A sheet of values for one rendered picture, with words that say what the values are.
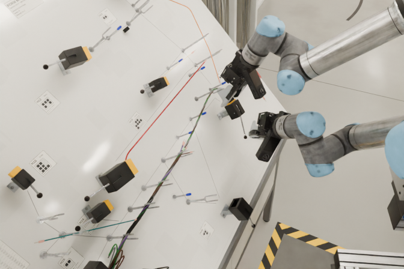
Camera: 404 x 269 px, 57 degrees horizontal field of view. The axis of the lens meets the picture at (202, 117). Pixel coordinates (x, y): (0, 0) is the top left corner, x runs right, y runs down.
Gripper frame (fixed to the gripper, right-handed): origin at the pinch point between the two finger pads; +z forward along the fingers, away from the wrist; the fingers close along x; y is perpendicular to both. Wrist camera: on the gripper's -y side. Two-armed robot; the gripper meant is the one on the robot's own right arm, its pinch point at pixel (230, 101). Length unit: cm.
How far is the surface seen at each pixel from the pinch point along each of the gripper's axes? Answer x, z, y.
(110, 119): 41.8, -0.5, 17.5
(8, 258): 83, 6, 3
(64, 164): 61, 1, 14
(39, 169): 67, 0, 16
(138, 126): 34.9, 2.2, 11.7
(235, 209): 25.1, 10.5, -27.1
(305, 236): -54, 88, -70
